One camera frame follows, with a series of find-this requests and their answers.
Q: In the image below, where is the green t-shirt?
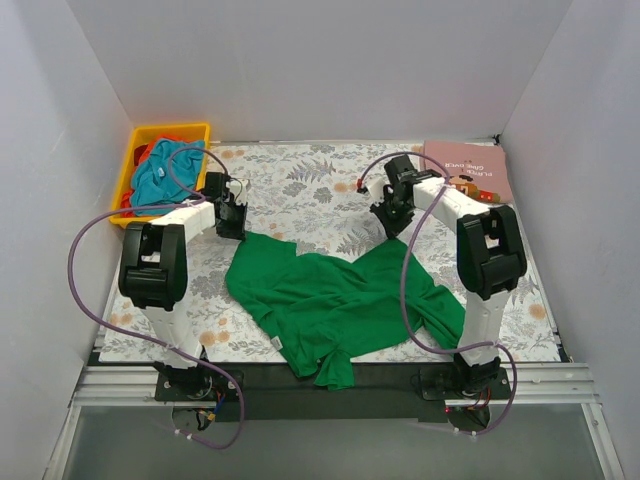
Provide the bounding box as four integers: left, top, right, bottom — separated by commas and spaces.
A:
225, 233, 465, 390

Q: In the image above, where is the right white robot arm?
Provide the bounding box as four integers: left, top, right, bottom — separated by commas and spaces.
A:
357, 151, 527, 398

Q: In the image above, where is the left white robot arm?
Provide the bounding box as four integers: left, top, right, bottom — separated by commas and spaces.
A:
118, 172, 249, 400

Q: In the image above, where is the teal t-shirt in bin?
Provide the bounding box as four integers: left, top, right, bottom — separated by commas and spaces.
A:
130, 138, 205, 207

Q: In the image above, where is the pink folded t-shirt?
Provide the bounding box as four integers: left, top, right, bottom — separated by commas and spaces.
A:
421, 141, 513, 204

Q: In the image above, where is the orange t-shirt in bin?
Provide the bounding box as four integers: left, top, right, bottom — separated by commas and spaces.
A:
120, 135, 188, 208

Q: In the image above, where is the yellow plastic bin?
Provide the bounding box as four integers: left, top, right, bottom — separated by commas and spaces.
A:
110, 122, 211, 229

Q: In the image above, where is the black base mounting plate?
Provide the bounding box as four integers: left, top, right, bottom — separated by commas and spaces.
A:
153, 361, 511, 427

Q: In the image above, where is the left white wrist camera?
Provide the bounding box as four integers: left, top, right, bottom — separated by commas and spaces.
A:
227, 177, 250, 205

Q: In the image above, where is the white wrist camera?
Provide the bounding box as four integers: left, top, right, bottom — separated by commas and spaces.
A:
227, 177, 250, 205
357, 177, 386, 202

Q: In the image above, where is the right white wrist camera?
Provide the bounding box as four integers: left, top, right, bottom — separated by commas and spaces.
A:
357, 177, 386, 202

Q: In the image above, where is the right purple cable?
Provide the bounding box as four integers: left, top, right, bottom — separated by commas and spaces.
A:
357, 151, 519, 438

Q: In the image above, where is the purple cable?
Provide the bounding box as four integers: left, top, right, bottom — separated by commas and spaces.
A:
67, 146, 247, 451
357, 151, 519, 438

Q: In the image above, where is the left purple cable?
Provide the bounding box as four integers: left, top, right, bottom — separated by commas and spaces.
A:
67, 146, 247, 451

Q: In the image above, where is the aluminium frame rail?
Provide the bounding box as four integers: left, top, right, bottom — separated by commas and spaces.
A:
45, 362, 623, 479

